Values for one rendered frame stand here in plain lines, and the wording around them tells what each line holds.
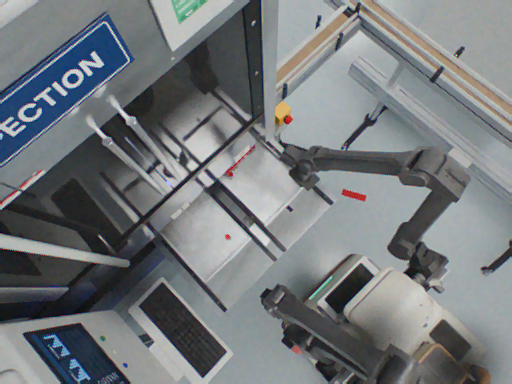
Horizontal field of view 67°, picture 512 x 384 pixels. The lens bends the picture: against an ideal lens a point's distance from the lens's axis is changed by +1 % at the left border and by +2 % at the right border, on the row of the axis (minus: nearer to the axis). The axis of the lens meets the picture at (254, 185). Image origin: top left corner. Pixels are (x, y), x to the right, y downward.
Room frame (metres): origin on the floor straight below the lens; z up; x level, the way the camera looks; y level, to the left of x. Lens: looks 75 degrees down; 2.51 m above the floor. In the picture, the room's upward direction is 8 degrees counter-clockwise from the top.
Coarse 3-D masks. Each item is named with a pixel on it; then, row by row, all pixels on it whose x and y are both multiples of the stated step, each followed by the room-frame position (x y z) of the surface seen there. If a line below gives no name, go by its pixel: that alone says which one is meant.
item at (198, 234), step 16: (192, 208) 0.39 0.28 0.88; (208, 208) 0.38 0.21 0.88; (176, 224) 0.33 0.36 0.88; (192, 224) 0.32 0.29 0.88; (208, 224) 0.31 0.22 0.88; (224, 224) 0.30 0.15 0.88; (176, 240) 0.26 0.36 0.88; (192, 240) 0.25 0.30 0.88; (208, 240) 0.24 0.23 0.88; (224, 240) 0.23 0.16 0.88; (240, 240) 0.22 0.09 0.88; (192, 256) 0.18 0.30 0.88; (208, 256) 0.17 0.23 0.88; (224, 256) 0.16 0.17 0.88; (208, 272) 0.11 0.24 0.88
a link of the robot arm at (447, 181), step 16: (432, 160) 0.25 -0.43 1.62; (448, 160) 0.24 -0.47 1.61; (432, 176) 0.21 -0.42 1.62; (448, 176) 0.20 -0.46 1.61; (464, 176) 0.20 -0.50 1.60; (432, 192) 0.18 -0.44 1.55; (448, 192) 0.17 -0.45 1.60; (432, 208) 0.15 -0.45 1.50; (400, 224) 0.15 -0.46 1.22; (416, 224) 0.13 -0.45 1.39; (432, 224) 0.12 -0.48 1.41; (400, 240) 0.09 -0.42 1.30; (416, 240) 0.09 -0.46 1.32; (400, 256) 0.05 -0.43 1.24
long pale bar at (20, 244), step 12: (0, 240) 0.15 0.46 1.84; (12, 240) 0.16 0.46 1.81; (24, 240) 0.16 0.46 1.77; (36, 252) 0.14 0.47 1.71; (48, 252) 0.15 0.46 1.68; (60, 252) 0.15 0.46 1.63; (72, 252) 0.15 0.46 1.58; (84, 252) 0.16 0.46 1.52; (108, 264) 0.14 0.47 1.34; (120, 264) 0.15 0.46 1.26
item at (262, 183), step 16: (256, 144) 0.64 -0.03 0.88; (256, 160) 0.56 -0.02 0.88; (272, 160) 0.55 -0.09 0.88; (224, 176) 0.51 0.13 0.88; (240, 176) 0.50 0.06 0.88; (256, 176) 0.49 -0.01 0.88; (272, 176) 0.48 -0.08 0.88; (288, 176) 0.47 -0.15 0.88; (240, 192) 0.43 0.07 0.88; (256, 192) 0.42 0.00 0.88; (272, 192) 0.41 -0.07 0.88; (288, 192) 0.40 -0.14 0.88; (256, 208) 0.35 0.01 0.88; (272, 208) 0.34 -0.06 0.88
